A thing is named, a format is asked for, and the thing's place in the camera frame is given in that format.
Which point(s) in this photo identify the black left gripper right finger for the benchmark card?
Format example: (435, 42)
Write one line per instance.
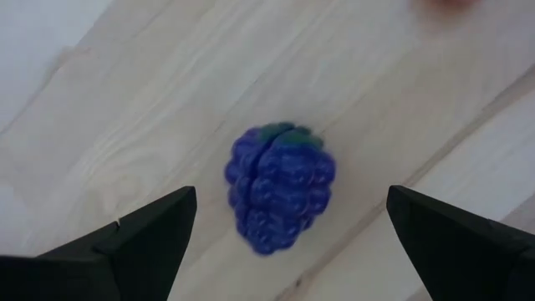
(460, 255)

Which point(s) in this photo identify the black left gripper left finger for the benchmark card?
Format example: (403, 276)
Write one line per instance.
(138, 251)

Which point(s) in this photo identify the blue toy grape bunch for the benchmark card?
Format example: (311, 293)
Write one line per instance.
(280, 188)

